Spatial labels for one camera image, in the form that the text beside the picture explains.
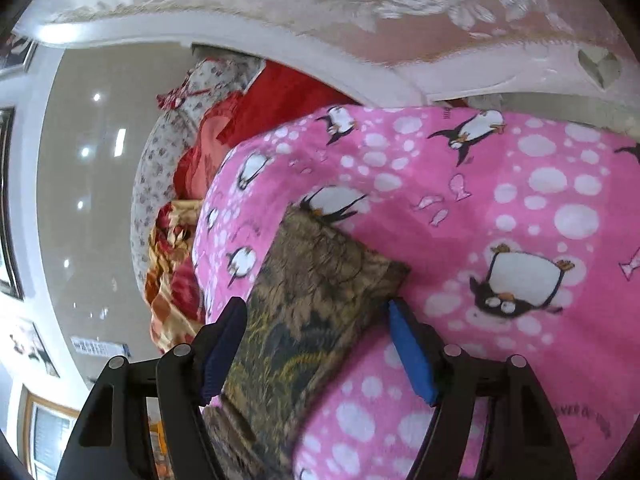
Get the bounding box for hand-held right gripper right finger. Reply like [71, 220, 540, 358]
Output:
[387, 297, 578, 480]

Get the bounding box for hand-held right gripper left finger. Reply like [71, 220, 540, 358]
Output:
[55, 296, 249, 480]

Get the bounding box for brown patterned small cloth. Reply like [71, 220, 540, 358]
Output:
[202, 205, 412, 480]

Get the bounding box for dark red blanket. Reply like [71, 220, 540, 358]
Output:
[170, 257, 207, 323]

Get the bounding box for orange red floral quilt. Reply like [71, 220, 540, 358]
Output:
[142, 199, 208, 356]

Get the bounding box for pink penguin blanket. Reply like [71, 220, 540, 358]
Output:
[192, 104, 640, 480]

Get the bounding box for wooden framed window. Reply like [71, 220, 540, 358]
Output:
[20, 390, 81, 480]

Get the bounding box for coral embroidered pillow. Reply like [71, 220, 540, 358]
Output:
[172, 95, 246, 201]

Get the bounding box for red bedsheet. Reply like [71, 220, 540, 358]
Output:
[217, 59, 361, 148]

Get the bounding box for white floral cloth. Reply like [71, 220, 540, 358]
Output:
[15, 0, 640, 126]

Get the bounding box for framed wall picture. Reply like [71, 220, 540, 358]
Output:
[0, 32, 38, 76]
[0, 106, 25, 301]

